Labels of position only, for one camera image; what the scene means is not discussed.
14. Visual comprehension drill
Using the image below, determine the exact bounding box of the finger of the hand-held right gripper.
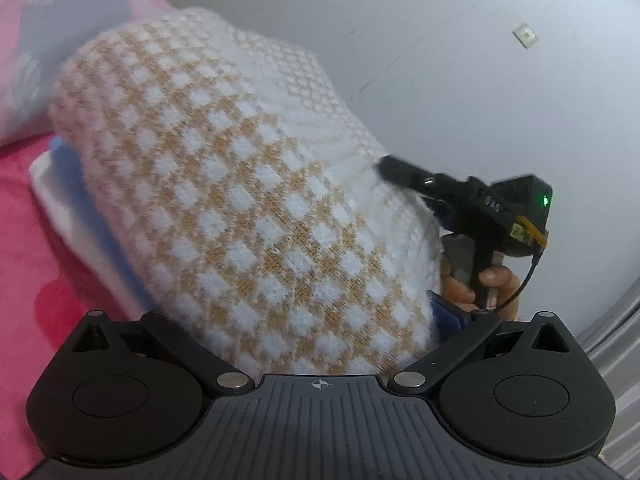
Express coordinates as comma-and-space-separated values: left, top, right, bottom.
377, 154, 454, 197
425, 197, 459, 234

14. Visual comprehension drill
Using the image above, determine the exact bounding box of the grey ribbed cloth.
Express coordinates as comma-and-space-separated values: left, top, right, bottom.
572, 287, 640, 433

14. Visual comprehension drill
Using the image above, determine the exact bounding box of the pink floral blanket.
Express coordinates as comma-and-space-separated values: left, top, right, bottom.
0, 135, 161, 480

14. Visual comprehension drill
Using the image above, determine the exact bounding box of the person's right hand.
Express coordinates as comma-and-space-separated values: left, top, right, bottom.
439, 255, 522, 322

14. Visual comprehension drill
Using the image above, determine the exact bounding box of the light blue folded garment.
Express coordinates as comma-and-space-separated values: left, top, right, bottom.
50, 135, 153, 313

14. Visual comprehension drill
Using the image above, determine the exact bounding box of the wall switch plate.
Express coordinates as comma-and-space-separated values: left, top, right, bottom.
512, 24, 538, 48

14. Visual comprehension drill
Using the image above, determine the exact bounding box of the beige white checkered sweater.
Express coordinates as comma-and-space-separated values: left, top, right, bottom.
49, 6, 444, 377

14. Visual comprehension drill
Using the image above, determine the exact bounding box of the pink teal printed quilt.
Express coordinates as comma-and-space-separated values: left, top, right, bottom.
0, 0, 177, 152

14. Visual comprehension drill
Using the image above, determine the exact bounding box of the black cable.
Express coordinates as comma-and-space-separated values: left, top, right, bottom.
492, 245, 546, 313

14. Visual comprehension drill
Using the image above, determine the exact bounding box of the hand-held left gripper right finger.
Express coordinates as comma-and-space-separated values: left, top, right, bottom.
387, 300, 574, 396

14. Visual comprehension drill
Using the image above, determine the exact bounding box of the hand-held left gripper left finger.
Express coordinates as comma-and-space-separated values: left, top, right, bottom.
71, 311, 253, 396

